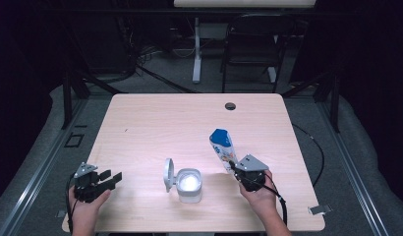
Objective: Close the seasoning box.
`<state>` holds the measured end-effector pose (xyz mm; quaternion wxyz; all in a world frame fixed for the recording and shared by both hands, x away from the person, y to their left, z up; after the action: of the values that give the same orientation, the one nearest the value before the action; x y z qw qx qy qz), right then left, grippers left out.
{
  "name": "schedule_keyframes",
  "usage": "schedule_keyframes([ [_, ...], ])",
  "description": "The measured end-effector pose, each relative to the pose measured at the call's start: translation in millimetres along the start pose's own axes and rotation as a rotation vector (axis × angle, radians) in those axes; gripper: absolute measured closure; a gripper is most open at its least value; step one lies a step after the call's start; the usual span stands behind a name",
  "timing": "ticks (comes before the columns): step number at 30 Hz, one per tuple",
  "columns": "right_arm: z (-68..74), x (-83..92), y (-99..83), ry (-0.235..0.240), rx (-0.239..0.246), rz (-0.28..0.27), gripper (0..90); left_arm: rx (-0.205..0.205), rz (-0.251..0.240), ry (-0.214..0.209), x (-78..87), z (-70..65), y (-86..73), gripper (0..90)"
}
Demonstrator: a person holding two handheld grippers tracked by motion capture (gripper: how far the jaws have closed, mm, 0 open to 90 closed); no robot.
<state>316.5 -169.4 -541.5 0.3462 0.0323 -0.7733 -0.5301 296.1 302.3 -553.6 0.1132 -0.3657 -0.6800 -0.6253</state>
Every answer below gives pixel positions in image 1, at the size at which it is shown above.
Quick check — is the aluminium floor rail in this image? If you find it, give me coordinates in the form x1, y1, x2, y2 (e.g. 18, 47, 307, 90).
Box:
317, 101, 390, 236
0, 97, 87, 236

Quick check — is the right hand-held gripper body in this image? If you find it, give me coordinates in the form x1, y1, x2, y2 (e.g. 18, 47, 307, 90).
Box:
234, 153, 269, 193

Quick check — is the person's left hand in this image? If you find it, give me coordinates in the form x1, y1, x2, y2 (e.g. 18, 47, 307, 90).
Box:
69, 187, 111, 227

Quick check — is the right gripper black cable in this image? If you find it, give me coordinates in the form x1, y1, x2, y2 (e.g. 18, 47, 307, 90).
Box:
262, 171, 288, 227

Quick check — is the floor cable bundle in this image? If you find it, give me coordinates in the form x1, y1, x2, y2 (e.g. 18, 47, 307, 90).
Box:
124, 45, 201, 94

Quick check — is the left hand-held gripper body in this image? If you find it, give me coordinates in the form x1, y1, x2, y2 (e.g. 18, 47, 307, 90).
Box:
73, 161, 115, 204

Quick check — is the floor socket plate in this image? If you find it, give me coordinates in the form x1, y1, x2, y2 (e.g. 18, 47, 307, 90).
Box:
64, 132, 86, 148

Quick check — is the clear container with hinged lid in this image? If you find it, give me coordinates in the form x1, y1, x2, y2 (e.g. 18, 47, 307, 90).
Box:
163, 157, 203, 205

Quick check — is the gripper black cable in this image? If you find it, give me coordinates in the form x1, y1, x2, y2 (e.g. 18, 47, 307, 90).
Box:
262, 171, 288, 227
65, 173, 80, 235

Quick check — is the black floor cable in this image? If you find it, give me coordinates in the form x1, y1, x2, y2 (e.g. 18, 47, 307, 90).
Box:
291, 122, 326, 189

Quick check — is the gray tape piece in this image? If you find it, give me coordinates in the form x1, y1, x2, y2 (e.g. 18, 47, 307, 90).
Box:
308, 205, 332, 216

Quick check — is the person's right hand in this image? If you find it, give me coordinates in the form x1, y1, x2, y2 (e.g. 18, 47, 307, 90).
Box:
239, 170, 278, 220

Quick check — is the white salt bag blue top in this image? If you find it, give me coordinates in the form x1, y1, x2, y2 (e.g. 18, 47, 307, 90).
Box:
208, 128, 239, 175

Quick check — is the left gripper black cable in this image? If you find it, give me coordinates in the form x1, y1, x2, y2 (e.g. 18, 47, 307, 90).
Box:
65, 173, 80, 235

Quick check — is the white standing desk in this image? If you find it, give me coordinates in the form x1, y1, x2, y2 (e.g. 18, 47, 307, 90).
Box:
173, 0, 318, 85

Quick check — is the black folding chair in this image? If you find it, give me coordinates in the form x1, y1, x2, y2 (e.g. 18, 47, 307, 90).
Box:
220, 13, 297, 94

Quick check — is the black metal stand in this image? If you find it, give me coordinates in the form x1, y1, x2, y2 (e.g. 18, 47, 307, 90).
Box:
281, 70, 341, 134
60, 68, 125, 131

